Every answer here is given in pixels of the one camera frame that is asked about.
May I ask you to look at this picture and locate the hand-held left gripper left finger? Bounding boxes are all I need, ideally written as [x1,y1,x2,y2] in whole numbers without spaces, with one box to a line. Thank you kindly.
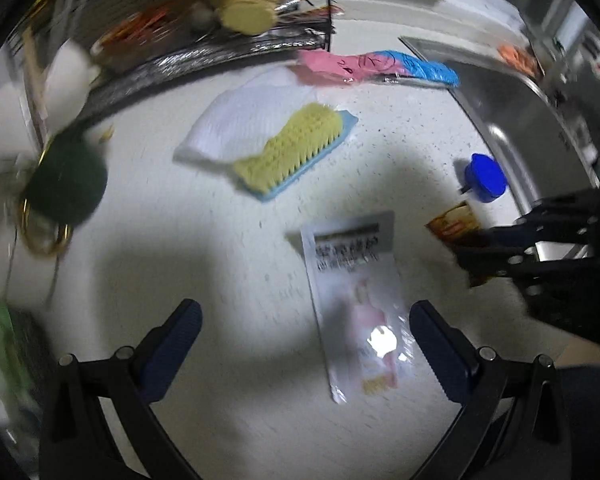
[39,299,203,480]

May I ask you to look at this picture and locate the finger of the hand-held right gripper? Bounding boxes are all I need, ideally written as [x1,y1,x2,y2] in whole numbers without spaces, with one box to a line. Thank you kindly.
[475,191,600,248]
[452,240,543,292]

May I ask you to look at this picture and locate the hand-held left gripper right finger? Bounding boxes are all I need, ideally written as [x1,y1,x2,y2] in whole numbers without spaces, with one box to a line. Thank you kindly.
[409,301,573,480]

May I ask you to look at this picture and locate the brown sachet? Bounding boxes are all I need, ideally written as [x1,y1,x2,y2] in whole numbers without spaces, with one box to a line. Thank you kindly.
[425,201,487,289]

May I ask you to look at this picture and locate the blue plastic cap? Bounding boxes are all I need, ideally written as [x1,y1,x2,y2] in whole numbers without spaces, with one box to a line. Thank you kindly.
[463,153,509,204]

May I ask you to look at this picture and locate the white sachet packet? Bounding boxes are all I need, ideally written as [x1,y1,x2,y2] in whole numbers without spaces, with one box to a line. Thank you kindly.
[300,210,414,406]

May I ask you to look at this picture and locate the pink and blue glove packet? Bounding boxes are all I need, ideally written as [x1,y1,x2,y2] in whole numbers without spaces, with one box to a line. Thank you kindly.
[297,49,460,89]

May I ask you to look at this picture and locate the stainless steel sink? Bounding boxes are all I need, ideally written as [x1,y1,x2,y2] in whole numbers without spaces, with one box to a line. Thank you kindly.
[399,35,600,263]

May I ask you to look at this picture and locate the orange cloth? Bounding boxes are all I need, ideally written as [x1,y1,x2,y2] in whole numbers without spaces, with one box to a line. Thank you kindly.
[497,44,542,79]

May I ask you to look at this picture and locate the glass pitcher with green base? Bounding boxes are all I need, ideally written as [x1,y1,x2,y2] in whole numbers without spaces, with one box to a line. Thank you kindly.
[0,304,37,402]

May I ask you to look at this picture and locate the dark green mug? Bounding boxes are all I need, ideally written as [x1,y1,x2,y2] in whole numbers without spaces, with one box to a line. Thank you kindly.
[17,127,110,257]

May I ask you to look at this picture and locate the yellow bristle scrubbing brush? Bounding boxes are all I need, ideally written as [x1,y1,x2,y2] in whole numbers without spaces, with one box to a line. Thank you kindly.
[232,102,360,205]

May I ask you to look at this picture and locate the folded white cloth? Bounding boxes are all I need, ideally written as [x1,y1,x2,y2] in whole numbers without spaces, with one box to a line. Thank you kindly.
[172,66,327,167]

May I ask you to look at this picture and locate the white ladle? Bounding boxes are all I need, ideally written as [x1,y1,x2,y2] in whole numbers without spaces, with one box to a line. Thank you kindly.
[0,40,104,162]

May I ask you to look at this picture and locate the dried red chilies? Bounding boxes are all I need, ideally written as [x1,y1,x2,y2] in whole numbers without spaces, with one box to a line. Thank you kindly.
[104,6,182,52]

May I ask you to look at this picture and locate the bag of beige dried food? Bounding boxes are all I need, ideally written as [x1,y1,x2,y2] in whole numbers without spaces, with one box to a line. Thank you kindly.
[211,0,293,37]

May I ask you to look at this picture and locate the black wire rack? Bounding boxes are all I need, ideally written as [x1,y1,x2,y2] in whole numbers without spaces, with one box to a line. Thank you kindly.
[10,0,339,107]

